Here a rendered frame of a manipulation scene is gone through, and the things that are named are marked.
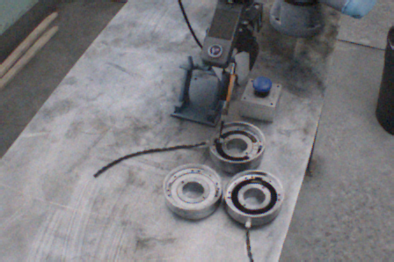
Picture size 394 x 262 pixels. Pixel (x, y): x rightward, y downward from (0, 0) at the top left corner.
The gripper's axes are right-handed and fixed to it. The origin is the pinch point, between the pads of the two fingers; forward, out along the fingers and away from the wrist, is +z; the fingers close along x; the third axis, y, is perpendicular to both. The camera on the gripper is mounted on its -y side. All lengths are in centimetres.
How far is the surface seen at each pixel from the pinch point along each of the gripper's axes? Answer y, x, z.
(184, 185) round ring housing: -18.2, 2.2, 10.4
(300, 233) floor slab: 31, -16, 93
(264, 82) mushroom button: 8.1, -4.2, 5.6
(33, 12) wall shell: 113, 162, 86
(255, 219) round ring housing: -21.2, -12.1, 9.7
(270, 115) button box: 4.9, -6.8, 11.1
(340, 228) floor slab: 38, -30, 93
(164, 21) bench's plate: 31.1, 29.5, 13.1
